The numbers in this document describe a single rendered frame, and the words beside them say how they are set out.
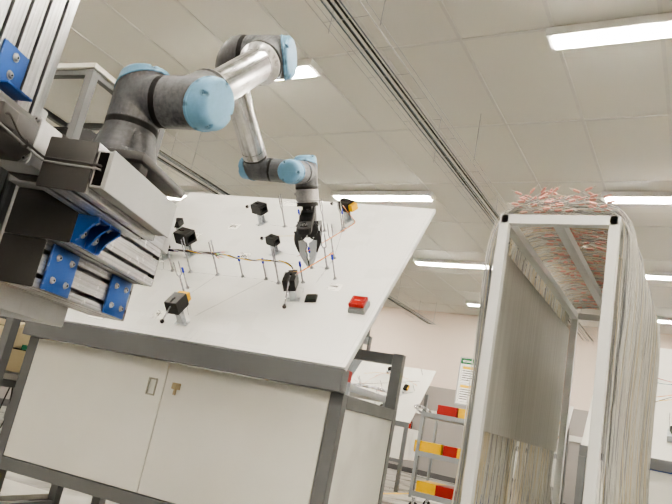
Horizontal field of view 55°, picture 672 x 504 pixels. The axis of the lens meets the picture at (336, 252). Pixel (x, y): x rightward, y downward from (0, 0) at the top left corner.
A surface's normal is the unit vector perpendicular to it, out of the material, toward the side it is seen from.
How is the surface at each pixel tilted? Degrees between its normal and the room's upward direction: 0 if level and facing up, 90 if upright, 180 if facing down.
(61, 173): 90
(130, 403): 90
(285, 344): 47
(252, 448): 90
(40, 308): 90
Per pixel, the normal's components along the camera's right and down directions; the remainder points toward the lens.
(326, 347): -0.11, -0.87
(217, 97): 0.90, 0.18
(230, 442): -0.33, -0.30
